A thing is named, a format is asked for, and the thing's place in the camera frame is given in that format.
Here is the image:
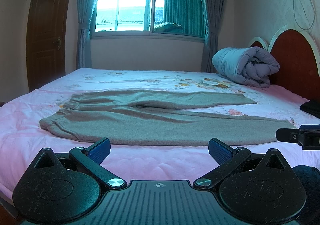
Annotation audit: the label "grey-brown knit pants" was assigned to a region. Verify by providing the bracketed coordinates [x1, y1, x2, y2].
[40, 89, 292, 146]

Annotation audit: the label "black item on bed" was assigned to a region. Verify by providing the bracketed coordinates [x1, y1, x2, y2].
[299, 100, 320, 118]

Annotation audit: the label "red white wooden headboard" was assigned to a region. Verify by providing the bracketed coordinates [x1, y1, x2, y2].
[248, 24, 319, 101]

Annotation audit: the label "rolled lilac blue quilt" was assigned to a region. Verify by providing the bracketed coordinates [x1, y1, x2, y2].
[212, 47, 280, 88]

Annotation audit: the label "dark brown wooden door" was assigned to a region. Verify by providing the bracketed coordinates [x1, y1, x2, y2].
[26, 0, 69, 92]

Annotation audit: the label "right grey-blue curtain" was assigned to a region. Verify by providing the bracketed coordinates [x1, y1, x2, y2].
[201, 0, 226, 73]

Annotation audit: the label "grey-blue curtain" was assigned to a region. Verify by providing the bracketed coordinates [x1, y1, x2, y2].
[201, 0, 226, 73]
[76, 0, 97, 69]

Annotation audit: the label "left grey-blue curtain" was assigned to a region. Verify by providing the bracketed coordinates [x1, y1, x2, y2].
[76, 0, 97, 69]

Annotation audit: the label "window with metal frame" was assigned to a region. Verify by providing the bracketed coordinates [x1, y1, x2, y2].
[92, 0, 205, 38]

